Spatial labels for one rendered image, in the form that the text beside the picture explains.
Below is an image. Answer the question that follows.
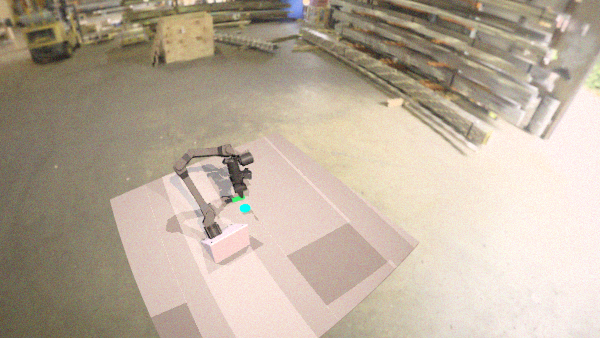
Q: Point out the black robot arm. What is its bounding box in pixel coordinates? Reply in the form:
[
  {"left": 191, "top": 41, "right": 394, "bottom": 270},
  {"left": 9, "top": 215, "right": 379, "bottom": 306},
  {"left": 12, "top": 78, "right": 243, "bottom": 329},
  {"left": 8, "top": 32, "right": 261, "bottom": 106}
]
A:
[{"left": 173, "top": 144, "right": 254, "bottom": 240}]

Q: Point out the green rectangular post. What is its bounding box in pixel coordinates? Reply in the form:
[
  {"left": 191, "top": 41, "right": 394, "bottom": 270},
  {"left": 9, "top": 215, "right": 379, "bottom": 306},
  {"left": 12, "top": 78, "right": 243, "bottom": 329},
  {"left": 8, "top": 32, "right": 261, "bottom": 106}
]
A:
[{"left": 232, "top": 194, "right": 245, "bottom": 203}]

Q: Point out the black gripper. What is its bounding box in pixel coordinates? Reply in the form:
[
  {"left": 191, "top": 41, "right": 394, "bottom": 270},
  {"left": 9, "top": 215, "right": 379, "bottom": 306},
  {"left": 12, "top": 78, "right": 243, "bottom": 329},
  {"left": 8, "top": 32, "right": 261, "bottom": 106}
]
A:
[{"left": 228, "top": 168, "right": 247, "bottom": 198}]

